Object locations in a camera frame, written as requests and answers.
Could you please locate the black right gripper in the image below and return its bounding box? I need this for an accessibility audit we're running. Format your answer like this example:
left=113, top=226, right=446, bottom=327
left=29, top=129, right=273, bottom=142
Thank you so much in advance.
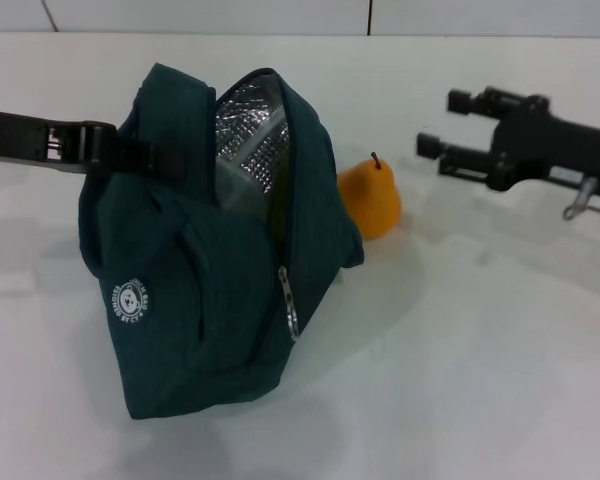
left=416, top=85, right=600, bottom=201

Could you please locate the teal fabric lunch bag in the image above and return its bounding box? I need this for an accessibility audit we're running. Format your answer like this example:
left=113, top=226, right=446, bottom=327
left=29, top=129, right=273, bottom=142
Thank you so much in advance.
left=77, top=62, right=366, bottom=421

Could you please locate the orange yellow pear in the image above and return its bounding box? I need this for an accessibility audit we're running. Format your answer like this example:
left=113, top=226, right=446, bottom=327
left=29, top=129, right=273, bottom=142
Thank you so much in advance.
left=337, top=151, right=404, bottom=242

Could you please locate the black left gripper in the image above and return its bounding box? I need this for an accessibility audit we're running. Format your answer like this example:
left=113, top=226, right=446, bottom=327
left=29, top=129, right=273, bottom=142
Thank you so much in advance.
left=0, top=108, right=187, bottom=182

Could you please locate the right gripper cable with plug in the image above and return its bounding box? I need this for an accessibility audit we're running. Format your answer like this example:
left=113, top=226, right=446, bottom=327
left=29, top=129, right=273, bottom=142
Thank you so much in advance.
left=562, top=177, right=600, bottom=221

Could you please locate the zipper pull with clear ring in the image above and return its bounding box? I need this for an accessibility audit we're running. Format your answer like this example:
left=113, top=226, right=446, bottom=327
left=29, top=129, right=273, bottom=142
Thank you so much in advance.
left=278, top=266, right=301, bottom=343

